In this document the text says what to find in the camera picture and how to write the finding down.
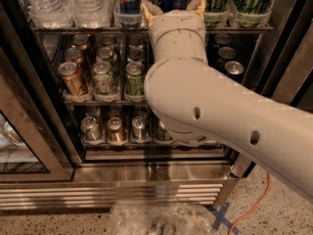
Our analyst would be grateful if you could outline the orange power cable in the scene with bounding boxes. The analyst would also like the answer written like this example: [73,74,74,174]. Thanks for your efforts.
[227,172,273,235]

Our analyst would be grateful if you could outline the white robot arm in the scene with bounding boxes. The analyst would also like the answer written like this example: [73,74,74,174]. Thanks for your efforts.
[141,0,313,202]

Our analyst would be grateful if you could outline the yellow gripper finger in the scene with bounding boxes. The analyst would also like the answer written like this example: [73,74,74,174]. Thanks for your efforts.
[187,0,205,19]
[141,0,163,27]

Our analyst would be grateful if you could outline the gold soda can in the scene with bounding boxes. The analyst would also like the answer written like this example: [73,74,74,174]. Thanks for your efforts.
[58,62,88,97]
[64,47,88,71]

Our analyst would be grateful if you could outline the front blue pepsi can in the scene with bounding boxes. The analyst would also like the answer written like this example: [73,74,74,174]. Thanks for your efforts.
[225,61,245,82]

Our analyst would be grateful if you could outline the clear water bottle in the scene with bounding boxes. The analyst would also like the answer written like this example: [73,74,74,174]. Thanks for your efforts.
[28,0,71,28]
[73,0,115,28]

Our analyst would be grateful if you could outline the middle gold soda can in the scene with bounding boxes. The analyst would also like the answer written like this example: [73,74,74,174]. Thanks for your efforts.
[64,47,88,71]

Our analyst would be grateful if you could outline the front white green soda can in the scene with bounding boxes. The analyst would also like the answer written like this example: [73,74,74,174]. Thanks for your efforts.
[92,62,117,95]

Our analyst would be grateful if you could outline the white green soda can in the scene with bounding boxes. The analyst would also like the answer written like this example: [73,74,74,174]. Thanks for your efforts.
[96,46,117,66]
[92,62,117,95]

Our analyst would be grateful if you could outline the bottom silver green can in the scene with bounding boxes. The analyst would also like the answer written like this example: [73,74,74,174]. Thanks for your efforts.
[81,117,103,141]

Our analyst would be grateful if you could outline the right clear water bottle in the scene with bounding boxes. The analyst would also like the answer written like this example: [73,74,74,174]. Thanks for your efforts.
[73,0,115,28]

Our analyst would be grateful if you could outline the bottom gold can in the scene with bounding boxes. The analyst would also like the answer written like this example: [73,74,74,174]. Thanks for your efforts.
[107,117,125,142]

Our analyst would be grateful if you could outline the middle blue pepsi can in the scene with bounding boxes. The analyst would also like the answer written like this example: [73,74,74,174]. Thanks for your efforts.
[214,47,237,70]

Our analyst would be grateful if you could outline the rear blue pepsi can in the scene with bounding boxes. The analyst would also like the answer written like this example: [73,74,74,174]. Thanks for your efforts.
[207,33,231,58]

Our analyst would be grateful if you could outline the left clear water bottle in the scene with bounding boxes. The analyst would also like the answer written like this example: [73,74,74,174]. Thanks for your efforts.
[28,0,71,28]

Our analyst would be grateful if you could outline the stainless steel fridge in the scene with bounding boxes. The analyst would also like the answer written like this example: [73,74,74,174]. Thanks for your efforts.
[0,0,313,210]

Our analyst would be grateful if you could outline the glass fridge door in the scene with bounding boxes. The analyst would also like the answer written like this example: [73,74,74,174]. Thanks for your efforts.
[0,11,72,184]

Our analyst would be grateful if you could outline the middle white green soda can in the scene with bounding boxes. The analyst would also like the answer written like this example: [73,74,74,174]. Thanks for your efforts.
[96,46,117,66]

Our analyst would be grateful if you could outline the blue tape cross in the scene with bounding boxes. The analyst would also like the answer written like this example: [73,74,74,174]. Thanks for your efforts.
[206,203,232,230]

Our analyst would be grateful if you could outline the clear plastic bin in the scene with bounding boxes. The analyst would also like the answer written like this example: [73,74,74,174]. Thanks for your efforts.
[108,203,213,235]

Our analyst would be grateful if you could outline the front gold soda can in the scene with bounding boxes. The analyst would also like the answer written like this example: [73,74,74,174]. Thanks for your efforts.
[58,62,88,97]

